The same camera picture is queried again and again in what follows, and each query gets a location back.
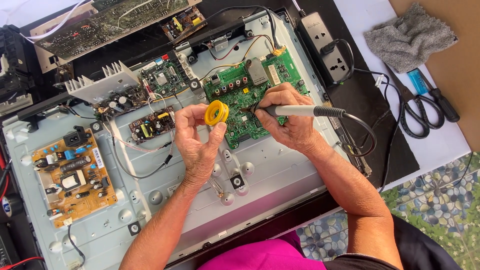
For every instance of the person's left hand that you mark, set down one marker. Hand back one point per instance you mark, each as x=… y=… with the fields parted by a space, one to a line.
x=195 y=150

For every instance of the person's right hand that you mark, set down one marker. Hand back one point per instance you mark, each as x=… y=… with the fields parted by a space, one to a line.
x=296 y=129

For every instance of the grey soldering iron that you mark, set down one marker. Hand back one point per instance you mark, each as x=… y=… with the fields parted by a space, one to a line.
x=296 y=110

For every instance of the small brown circuit board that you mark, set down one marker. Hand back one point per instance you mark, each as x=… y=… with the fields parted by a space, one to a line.
x=152 y=125

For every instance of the grey metal television back panel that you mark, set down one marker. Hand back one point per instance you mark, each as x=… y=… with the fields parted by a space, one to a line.
x=262 y=176

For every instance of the green main circuit board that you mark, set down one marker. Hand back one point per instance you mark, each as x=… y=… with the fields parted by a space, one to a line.
x=240 y=80

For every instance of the small green circuit board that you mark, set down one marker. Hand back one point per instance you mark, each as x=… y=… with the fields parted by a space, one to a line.
x=165 y=77

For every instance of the black mat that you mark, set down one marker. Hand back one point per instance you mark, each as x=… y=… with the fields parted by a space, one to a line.
x=390 y=157

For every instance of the black power strip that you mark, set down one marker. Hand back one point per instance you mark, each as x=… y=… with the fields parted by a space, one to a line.
x=324 y=33

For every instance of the circuit board with aluminium heatsink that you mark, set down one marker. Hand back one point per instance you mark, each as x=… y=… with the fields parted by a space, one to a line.
x=105 y=84

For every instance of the black scissors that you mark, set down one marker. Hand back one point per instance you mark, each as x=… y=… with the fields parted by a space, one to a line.
x=412 y=108

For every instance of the black speaker bar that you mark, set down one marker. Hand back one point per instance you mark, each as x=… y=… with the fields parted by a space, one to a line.
x=41 y=110
x=217 y=33

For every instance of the pink garment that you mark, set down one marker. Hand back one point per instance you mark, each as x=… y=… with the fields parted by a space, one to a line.
x=262 y=255

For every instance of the brown power supply board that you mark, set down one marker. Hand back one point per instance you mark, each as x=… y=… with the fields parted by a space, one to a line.
x=73 y=178

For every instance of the brown board with yellow parts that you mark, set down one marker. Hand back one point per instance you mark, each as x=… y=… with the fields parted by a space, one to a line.
x=183 y=22

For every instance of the blue transparent lighter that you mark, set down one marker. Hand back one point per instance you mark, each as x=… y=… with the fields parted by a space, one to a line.
x=417 y=81

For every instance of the grey cloth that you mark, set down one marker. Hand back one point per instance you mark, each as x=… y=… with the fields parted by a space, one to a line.
x=410 y=37

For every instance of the large dark circuit board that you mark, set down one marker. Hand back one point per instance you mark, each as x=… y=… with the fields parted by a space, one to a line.
x=112 y=22

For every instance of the black garment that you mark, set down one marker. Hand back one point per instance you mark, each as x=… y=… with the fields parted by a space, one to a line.
x=412 y=251

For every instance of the black tape roll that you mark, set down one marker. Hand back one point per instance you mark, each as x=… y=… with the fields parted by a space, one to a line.
x=9 y=208

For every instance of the black plastic device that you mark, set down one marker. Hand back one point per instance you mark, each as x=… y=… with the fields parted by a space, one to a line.
x=15 y=67

